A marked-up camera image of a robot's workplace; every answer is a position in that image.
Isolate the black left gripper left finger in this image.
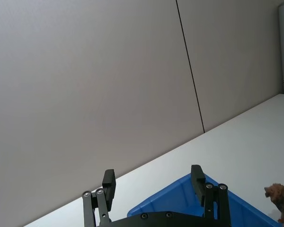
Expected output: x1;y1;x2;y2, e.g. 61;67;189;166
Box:
82;168;117;227

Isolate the brown lion toy figure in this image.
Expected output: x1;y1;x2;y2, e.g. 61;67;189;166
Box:
264;183;284;224

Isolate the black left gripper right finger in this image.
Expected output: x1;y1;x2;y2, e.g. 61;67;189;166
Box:
190;164;232;227

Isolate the blue plastic bin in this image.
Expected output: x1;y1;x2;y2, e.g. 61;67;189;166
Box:
126;173;284;227

